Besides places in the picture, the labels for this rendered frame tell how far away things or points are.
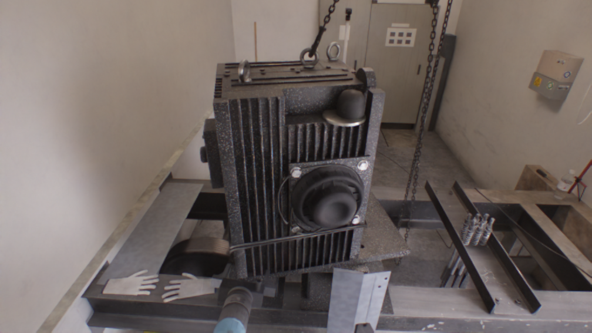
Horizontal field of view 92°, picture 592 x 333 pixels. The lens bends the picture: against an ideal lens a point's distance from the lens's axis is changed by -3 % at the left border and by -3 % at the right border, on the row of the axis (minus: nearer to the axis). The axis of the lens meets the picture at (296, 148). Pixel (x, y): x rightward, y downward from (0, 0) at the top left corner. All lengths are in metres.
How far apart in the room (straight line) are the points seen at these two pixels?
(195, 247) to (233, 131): 1.02
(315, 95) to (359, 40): 3.06
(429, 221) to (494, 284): 0.72
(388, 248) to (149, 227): 1.29
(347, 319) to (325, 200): 0.53
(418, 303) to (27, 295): 1.57
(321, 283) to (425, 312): 0.46
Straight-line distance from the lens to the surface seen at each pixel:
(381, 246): 1.40
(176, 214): 1.96
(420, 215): 2.29
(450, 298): 1.64
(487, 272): 1.82
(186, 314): 1.75
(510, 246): 2.71
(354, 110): 0.90
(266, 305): 1.45
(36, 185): 1.49
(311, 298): 1.47
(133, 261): 1.78
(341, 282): 1.12
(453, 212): 2.09
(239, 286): 0.98
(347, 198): 0.95
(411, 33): 4.10
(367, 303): 1.22
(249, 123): 0.85
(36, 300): 1.61
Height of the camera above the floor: 1.90
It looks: 30 degrees down
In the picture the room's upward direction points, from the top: 1 degrees clockwise
